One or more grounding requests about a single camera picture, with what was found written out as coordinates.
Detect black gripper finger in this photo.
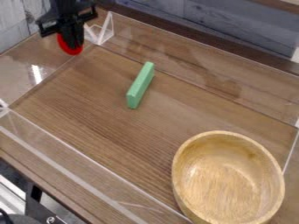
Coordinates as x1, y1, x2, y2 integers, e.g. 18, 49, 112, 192
57, 30, 77, 50
73, 23, 84, 47

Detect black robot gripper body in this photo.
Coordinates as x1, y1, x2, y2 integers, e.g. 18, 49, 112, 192
36, 0, 98, 38

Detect green rectangular block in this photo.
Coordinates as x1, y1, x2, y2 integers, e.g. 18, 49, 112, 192
125, 61, 154, 109

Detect wooden bowl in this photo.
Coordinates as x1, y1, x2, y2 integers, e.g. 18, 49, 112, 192
172, 130, 285, 224

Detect clear acrylic enclosure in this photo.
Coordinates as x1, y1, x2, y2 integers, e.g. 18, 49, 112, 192
0, 11, 299, 224

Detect black table leg bracket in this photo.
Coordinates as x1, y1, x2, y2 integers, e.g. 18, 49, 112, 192
24, 183, 66, 224

